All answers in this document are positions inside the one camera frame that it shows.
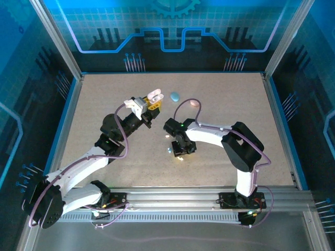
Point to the aluminium arm base rail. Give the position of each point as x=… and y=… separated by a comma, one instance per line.
x=170, y=198

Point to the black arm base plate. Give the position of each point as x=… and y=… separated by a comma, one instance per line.
x=120, y=196
x=227, y=200

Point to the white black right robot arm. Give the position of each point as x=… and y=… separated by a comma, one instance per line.
x=206, y=133

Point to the pink earbud charging case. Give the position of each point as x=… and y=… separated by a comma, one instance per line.
x=194, y=104

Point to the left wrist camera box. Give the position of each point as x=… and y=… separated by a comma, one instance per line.
x=138, y=105

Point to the aluminium frame post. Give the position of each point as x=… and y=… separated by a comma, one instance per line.
x=288, y=39
x=56, y=41

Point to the white earbud charging case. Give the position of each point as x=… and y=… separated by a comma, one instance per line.
x=154, y=94

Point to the blue earbud charging case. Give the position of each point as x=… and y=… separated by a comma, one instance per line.
x=174, y=96

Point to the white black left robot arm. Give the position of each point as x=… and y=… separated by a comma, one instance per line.
x=78, y=170

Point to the aluminium table side rail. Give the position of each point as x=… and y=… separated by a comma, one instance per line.
x=71, y=117
x=284, y=130

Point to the grey metal floor plate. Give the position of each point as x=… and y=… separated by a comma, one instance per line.
x=78, y=238

